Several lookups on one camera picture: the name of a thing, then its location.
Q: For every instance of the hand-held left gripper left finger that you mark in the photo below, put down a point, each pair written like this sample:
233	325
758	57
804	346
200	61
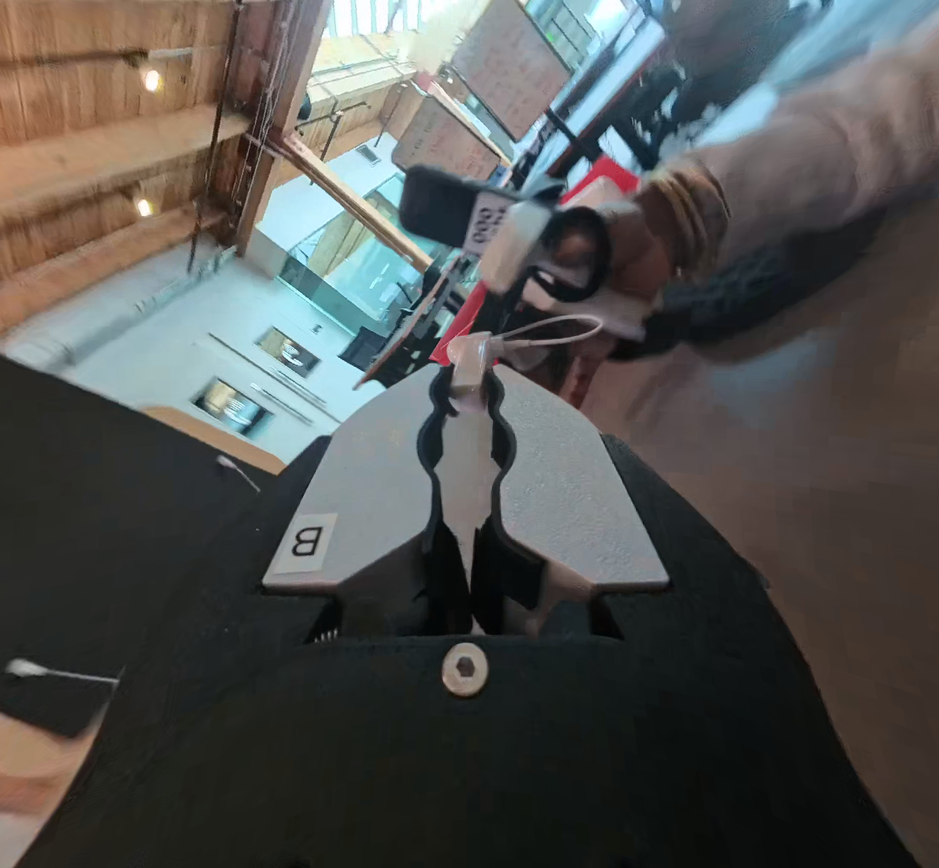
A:
359	501

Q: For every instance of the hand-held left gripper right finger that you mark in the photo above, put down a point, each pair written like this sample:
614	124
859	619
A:
579	501

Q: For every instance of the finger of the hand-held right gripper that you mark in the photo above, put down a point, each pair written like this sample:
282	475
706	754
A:
517	244

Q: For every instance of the person's right forearm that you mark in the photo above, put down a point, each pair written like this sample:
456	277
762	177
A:
807	134

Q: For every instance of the grey desk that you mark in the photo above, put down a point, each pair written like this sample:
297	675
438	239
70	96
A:
807	479

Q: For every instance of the person's right hand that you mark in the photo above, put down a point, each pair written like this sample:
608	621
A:
645	251

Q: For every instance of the handwritten notice board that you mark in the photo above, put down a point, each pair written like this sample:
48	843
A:
447	141
513	68

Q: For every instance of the red plastic bin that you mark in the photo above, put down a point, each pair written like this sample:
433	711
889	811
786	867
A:
458	325

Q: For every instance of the white-tipped thin rod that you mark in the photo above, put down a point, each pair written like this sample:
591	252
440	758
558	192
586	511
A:
44	671
238	472

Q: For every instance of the long office table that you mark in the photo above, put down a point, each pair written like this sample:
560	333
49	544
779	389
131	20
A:
631	75

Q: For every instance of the wooden pillar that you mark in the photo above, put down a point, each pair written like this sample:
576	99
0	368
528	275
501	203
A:
293	38

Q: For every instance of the black board wooden edge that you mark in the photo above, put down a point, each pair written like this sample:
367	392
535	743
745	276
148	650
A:
110	479

